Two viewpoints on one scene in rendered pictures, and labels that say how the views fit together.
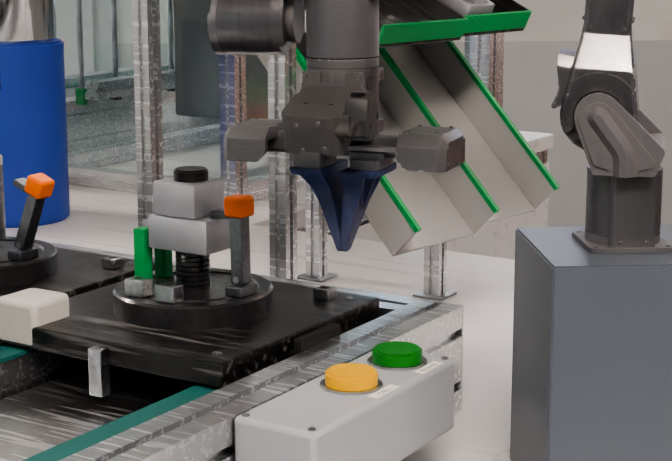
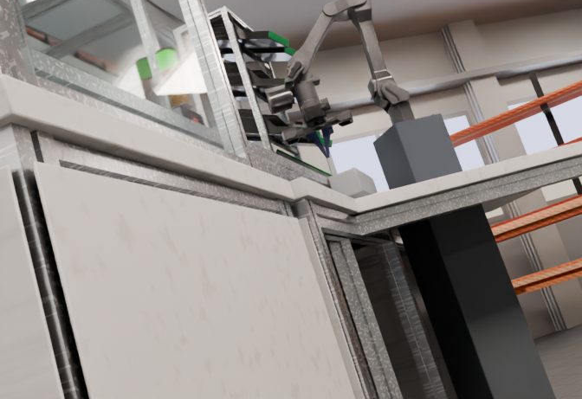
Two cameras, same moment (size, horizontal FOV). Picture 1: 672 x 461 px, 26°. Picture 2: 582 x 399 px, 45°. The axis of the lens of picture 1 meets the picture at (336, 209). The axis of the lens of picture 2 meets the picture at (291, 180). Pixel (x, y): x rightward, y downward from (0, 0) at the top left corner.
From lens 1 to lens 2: 1.06 m
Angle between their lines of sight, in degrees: 29
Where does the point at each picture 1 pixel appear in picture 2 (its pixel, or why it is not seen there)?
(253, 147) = (293, 132)
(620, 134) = (396, 90)
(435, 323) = not seen: hidden behind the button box
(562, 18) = not seen: hidden behind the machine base
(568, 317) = (404, 136)
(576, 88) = (378, 84)
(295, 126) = (309, 110)
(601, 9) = (377, 65)
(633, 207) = (406, 111)
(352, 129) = (326, 105)
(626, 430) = (431, 164)
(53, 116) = not seen: hidden behind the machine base
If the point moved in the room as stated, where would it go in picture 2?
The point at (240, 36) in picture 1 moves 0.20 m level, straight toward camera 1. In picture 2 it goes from (279, 102) to (302, 67)
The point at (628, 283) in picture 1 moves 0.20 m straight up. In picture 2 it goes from (415, 124) to (389, 52)
